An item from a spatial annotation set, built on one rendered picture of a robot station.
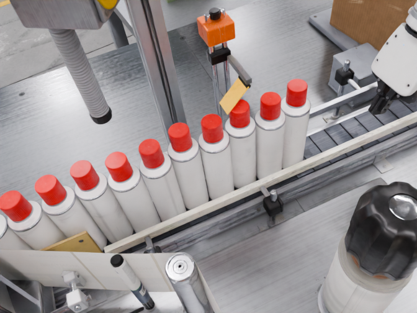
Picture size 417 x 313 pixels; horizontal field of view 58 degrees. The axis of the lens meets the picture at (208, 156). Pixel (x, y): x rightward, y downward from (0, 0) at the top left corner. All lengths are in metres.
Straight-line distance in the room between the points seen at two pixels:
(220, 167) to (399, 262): 0.32
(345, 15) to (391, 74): 0.40
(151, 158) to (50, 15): 0.23
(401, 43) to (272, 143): 0.29
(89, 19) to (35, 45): 2.66
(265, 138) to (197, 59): 0.53
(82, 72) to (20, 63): 2.41
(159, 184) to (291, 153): 0.26
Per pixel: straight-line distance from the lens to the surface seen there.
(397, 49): 0.78
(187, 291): 0.51
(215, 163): 0.62
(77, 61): 0.56
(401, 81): 0.77
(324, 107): 0.78
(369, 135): 0.81
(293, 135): 0.68
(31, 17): 0.47
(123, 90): 1.08
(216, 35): 0.58
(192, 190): 0.67
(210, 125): 0.57
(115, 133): 0.97
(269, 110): 0.61
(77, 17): 0.44
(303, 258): 0.68
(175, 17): 1.32
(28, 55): 3.02
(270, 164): 0.70
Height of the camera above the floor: 1.51
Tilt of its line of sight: 52 degrees down
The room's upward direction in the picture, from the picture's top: 10 degrees counter-clockwise
